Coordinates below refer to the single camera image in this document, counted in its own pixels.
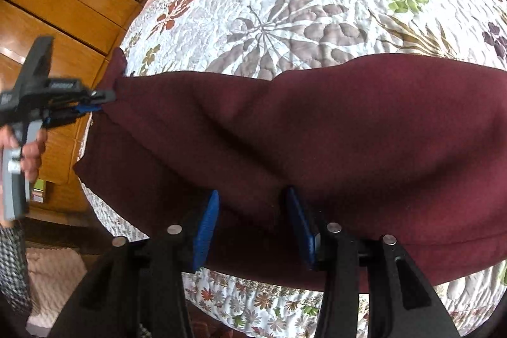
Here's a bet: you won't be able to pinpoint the person's checkered clothing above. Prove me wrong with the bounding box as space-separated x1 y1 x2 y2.
0 221 32 315

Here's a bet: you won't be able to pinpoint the person's left hand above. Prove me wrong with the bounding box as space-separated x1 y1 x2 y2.
0 124 47 184

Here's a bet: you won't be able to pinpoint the maroon pants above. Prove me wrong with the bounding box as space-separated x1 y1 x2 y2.
72 47 507 289

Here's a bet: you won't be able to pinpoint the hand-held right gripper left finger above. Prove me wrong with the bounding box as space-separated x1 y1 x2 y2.
48 189 220 338

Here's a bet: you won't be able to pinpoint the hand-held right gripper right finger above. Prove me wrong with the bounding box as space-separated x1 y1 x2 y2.
284 187 462 338

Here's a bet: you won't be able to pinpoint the white floral quilt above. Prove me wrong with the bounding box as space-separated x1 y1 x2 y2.
75 0 507 338

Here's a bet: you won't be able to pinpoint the pink fluffy cloth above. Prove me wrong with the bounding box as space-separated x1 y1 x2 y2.
26 247 86 323

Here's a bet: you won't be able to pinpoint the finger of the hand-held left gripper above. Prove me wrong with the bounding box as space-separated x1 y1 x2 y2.
77 89 117 106
43 104 104 129

